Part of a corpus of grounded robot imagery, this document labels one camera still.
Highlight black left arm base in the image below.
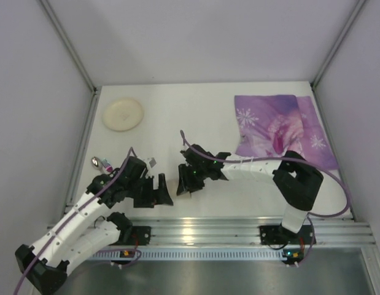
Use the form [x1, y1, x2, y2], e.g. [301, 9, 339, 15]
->
[114, 226, 152, 246]

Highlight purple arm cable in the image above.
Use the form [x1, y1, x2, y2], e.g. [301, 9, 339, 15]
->
[179, 128, 352, 268]
[13, 146, 144, 295]

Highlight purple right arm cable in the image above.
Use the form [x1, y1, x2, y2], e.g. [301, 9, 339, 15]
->
[179, 128, 352, 268]

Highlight left aluminium frame post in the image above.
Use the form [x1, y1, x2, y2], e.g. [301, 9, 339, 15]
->
[36, 0, 97, 93]

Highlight aluminium frame post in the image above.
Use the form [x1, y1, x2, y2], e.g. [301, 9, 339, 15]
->
[36, 0, 97, 93]
[310, 0, 368, 91]

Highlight cream beige cup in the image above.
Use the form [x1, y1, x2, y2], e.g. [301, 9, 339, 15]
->
[166, 179, 191, 200]

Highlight purple Elsa placemat cloth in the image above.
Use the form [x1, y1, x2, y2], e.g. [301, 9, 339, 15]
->
[235, 95, 338, 170]

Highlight silver spoon green handle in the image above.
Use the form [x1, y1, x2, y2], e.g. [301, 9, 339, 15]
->
[90, 157, 104, 171]

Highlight aluminium front rail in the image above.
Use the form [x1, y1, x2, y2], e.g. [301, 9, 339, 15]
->
[131, 217, 375, 248]

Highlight slotted grey cable duct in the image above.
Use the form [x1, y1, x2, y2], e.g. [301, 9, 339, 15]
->
[85, 248, 301, 261]

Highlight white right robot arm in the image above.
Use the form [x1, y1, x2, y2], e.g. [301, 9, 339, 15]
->
[176, 144, 324, 244]

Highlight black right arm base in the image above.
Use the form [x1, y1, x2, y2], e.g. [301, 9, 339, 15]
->
[259, 225, 315, 246]

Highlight cream round plate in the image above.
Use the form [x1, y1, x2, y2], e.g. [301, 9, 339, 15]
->
[102, 98, 144, 132]

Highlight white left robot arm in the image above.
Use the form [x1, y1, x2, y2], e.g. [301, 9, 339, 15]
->
[15, 156, 173, 294]

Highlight right aluminium frame post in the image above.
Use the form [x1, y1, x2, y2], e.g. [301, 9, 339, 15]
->
[310, 0, 368, 91]

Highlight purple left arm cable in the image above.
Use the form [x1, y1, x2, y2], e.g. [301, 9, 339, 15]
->
[13, 146, 144, 295]

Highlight pink fork patterned handle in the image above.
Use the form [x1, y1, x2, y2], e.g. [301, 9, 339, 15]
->
[101, 159, 113, 173]

